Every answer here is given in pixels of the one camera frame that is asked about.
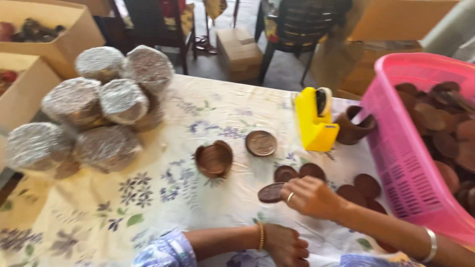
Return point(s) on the heap of brown clay discs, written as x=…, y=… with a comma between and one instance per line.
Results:
x=445, y=137

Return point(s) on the floral tablecloth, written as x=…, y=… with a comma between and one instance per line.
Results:
x=148, y=207

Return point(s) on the pile of foil-wrapped stacks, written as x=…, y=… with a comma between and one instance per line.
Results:
x=92, y=111

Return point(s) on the silver bangle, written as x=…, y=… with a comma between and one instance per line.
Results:
x=430, y=244

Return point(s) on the brown clay cup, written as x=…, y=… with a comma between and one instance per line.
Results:
x=350, y=129

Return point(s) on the small closed cardboard box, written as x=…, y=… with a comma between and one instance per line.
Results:
x=239, y=53

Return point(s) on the rimmed brown clay lid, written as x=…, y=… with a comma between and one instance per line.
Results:
x=261, y=143

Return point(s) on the cardboard box with red items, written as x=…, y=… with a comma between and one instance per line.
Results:
x=26, y=92

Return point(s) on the broken brown clay bowl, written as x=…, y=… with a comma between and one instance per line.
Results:
x=214, y=159

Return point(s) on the cardboard box with dark items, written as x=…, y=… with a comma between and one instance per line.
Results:
x=70, y=33

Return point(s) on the person's left fingers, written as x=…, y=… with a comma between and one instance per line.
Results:
x=301, y=252

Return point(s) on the pink plastic basket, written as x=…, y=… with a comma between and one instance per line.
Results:
x=400, y=167

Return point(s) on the yellow tape dispenser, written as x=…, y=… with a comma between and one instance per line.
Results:
x=315, y=126

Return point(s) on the dark wooden chair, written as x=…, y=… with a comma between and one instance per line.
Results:
x=156, y=22

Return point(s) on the large cardboard box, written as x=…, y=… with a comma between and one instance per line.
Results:
x=371, y=29

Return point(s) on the person's right fingers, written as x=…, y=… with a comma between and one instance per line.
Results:
x=293, y=191

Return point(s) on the person's left hand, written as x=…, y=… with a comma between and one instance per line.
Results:
x=282, y=244

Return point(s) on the black plastic chair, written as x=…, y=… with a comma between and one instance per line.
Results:
x=300, y=26

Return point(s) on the person's right hand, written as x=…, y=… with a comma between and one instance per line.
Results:
x=315, y=198

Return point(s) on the blue floral garment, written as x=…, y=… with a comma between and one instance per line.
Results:
x=167, y=252

